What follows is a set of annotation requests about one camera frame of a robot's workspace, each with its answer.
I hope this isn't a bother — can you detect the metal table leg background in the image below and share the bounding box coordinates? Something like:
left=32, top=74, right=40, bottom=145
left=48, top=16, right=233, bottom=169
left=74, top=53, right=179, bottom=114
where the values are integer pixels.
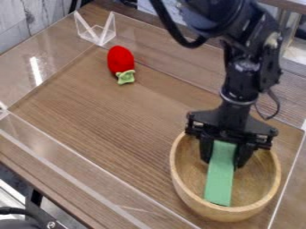
left=278, top=9, right=301, bottom=54

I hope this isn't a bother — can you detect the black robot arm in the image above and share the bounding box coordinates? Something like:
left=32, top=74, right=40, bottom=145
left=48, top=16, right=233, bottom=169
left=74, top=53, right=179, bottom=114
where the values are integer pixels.
left=181, top=0, right=282, bottom=168

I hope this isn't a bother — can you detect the clear acrylic tray wall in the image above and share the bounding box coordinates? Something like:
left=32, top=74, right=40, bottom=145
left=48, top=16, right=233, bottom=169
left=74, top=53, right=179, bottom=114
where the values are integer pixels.
left=0, top=103, right=199, bottom=229

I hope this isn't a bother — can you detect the brown wooden bowl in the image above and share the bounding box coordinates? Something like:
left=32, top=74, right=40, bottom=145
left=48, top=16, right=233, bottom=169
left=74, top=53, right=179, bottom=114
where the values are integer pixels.
left=170, top=133, right=281, bottom=222

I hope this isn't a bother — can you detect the green stick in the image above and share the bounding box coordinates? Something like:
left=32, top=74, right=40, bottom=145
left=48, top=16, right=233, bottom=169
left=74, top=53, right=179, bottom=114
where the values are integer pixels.
left=203, top=140, right=237, bottom=207

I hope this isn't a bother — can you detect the clear acrylic corner bracket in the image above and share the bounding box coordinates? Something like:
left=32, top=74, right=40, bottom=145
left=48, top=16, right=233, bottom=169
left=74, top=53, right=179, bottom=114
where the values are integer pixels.
left=74, top=12, right=117, bottom=47

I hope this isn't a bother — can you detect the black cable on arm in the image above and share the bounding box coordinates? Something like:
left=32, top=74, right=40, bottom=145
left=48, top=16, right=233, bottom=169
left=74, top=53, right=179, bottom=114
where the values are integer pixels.
left=149, top=0, right=209, bottom=49

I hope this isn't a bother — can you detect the red plush strawberry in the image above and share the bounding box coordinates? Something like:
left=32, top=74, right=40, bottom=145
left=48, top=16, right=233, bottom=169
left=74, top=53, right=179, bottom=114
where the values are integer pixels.
left=107, top=46, right=135, bottom=85

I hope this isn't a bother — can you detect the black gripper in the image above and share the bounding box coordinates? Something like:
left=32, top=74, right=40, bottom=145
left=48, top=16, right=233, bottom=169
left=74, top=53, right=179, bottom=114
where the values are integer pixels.
left=186, top=102, right=278, bottom=168

